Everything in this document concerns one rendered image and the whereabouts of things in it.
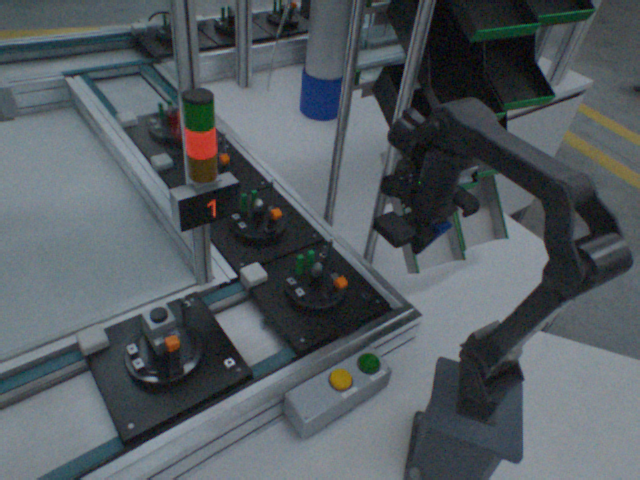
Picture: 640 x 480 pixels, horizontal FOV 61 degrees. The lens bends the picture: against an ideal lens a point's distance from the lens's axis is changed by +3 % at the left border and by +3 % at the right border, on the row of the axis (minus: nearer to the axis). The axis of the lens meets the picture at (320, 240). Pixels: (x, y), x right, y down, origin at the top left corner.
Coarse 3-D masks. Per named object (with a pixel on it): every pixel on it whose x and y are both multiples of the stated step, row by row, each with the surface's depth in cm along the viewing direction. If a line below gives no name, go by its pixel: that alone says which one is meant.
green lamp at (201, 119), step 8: (184, 104) 83; (192, 104) 83; (208, 104) 83; (184, 112) 84; (192, 112) 83; (200, 112) 83; (208, 112) 84; (184, 120) 86; (192, 120) 84; (200, 120) 84; (208, 120) 85; (192, 128) 85; (200, 128) 85; (208, 128) 86
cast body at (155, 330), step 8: (160, 304) 94; (144, 312) 92; (152, 312) 91; (160, 312) 91; (168, 312) 93; (144, 320) 92; (152, 320) 91; (160, 320) 91; (168, 320) 92; (144, 328) 95; (152, 328) 90; (160, 328) 91; (168, 328) 92; (176, 328) 94; (152, 336) 91; (160, 336) 92; (152, 344) 94; (160, 344) 92; (160, 352) 93
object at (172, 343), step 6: (168, 336) 92; (174, 336) 90; (168, 342) 89; (174, 342) 89; (168, 348) 89; (174, 348) 90; (174, 354) 92; (174, 360) 92; (174, 366) 94; (180, 366) 94
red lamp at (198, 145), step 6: (186, 132) 87; (210, 132) 87; (186, 138) 88; (192, 138) 86; (198, 138) 86; (204, 138) 86; (210, 138) 87; (186, 144) 89; (192, 144) 87; (198, 144) 87; (204, 144) 87; (210, 144) 88; (186, 150) 90; (192, 150) 88; (198, 150) 88; (204, 150) 88; (210, 150) 89; (216, 150) 91; (192, 156) 89; (198, 156) 89; (204, 156) 89; (210, 156) 89
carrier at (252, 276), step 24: (288, 264) 121; (312, 264) 116; (336, 264) 122; (264, 288) 115; (288, 288) 112; (312, 288) 113; (360, 288) 117; (288, 312) 110; (312, 312) 110; (336, 312) 111; (360, 312) 112; (288, 336) 106; (312, 336) 106
